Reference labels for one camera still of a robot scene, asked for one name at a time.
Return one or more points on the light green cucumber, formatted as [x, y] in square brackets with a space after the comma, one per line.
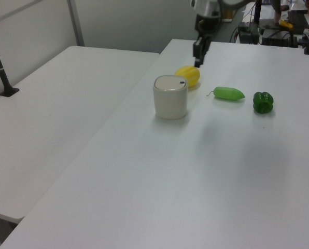
[227, 94]

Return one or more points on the black camera stand pole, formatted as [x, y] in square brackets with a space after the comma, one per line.
[0, 70]

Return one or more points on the thin black stand pole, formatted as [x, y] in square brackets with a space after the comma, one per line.
[257, 11]

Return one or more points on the green bell pepper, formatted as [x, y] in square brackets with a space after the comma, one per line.
[263, 102]

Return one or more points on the yellow object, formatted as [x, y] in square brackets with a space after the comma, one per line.
[286, 24]

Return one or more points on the black equipment block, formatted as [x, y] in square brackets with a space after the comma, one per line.
[281, 37]

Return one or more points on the black electronics box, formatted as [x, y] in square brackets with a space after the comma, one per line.
[249, 33]

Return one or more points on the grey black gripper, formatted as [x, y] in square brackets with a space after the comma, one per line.
[207, 10]

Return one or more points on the white small garbage bin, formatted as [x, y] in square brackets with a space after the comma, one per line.
[170, 106]

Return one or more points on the yellow striped melon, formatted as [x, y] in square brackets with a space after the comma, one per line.
[189, 74]

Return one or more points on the beige bin lid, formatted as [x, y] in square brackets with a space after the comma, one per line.
[168, 83]

